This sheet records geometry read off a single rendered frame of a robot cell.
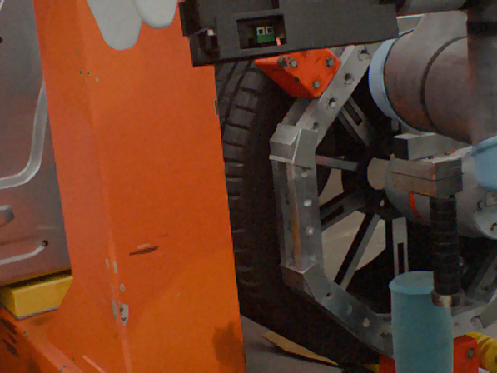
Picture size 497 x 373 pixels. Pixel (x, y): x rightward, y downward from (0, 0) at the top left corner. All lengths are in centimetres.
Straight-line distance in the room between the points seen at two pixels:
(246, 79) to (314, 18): 94
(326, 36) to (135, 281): 64
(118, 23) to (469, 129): 23
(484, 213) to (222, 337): 45
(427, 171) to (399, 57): 55
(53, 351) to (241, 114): 46
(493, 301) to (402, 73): 101
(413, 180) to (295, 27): 79
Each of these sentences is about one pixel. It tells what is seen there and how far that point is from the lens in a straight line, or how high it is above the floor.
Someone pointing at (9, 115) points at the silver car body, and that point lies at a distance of 162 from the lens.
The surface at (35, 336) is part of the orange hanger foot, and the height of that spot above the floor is 68.
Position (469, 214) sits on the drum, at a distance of 143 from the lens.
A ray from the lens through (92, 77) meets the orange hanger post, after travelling 108.
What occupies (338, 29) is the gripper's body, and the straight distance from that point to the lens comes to 55.
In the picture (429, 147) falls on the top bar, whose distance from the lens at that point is 129.
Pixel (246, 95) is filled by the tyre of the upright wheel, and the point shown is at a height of 103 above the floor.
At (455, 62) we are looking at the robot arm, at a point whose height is 114.
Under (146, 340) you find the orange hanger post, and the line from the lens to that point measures 116.
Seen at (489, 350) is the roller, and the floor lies 53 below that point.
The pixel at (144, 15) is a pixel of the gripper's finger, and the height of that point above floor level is 120.
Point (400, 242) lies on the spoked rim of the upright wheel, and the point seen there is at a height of 73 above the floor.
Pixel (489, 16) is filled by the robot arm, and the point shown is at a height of 117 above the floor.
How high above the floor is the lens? 122
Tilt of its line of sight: 13 degrees down
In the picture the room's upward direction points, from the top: 6 degrees counter-clockwise
